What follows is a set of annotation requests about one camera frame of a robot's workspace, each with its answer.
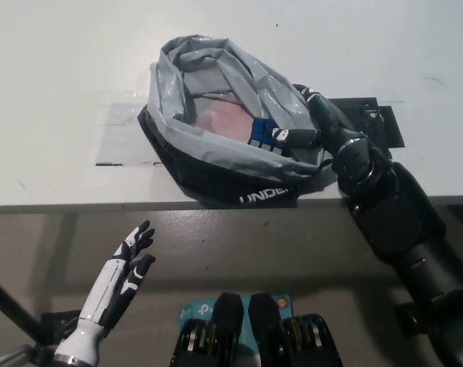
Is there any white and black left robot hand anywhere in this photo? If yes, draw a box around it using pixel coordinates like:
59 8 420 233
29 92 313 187
77 219 157 330

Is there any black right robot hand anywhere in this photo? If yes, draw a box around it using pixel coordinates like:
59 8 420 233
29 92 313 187
271 83 370 154

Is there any rubik's cube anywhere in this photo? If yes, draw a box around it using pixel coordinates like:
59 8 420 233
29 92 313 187
247 115 289 154

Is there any grey and black plastic bag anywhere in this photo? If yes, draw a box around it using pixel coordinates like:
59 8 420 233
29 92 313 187
137 34 341 209

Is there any black tape marker patch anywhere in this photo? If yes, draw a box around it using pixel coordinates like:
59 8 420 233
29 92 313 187
324 97 406 148

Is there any teal tp-link box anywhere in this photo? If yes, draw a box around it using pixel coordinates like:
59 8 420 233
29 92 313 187
178 294 293 367

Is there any black diagonal stand bar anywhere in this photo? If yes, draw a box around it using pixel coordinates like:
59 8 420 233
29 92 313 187
0 271 44 345

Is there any pink red object in film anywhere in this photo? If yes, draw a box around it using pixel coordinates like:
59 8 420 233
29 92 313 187
198 106 255 141

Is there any silver metal tube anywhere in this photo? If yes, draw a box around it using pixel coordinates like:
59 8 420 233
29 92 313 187
0 343 37 367

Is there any clear plastic tape sheet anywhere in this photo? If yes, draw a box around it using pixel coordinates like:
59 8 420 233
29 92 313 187
95 91 165 166

